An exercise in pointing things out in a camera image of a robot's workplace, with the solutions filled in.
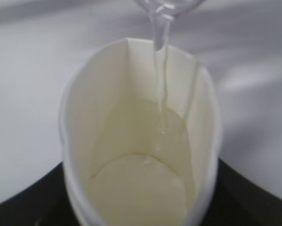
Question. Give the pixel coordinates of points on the clear water bottle red label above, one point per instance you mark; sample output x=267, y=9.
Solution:
x=162, y=13

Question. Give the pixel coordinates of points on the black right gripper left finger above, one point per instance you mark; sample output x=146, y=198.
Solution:
x=45, y=203

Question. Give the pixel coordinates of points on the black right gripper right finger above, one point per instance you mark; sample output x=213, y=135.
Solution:
x=238, y=202

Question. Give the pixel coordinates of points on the white paper cup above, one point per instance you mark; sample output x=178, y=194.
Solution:
x=118, y=169

